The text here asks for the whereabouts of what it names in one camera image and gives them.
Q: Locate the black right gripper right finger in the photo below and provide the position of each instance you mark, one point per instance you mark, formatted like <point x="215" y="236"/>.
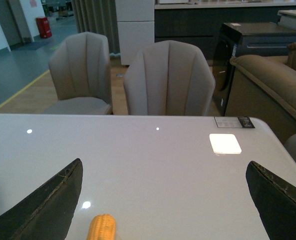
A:
<point x="275" y="200"/>

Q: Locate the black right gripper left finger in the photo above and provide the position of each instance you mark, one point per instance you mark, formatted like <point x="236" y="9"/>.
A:
<point x="47" y="212"/>

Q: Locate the yellow corn cob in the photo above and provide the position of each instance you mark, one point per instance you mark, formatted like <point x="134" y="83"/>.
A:
<point x="102" y="227"/>

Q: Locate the table label sticker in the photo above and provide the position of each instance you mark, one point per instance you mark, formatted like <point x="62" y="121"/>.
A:
<point x="234" y="122"/>

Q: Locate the tan sofa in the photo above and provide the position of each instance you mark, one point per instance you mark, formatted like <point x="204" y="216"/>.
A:
<point x="264" y="87"/>

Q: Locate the beige chair left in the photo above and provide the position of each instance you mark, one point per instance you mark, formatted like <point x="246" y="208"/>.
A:
<point x="80" y="71"/>

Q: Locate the beige chair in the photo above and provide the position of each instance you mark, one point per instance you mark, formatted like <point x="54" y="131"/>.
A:
<point x="169" y="78"/>
<point x="80" y="71"/>

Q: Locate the black washing machine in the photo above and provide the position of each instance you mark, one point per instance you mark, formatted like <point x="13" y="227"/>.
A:
<point x="238" y="39"/>

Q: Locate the beige chair right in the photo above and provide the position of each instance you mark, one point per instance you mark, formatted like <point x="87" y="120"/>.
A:
<point x="169" y="78"/>

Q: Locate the red fire extinguisher box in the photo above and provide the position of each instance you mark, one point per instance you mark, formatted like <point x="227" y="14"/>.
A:
<point x="43" y="27"/>

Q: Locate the dark kitchen counter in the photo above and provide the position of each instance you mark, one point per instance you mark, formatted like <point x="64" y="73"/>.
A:
<point x="199" y="23"/>

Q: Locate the white cabinet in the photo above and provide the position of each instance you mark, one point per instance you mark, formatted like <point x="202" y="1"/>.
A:
<point x="135" y="22"/>

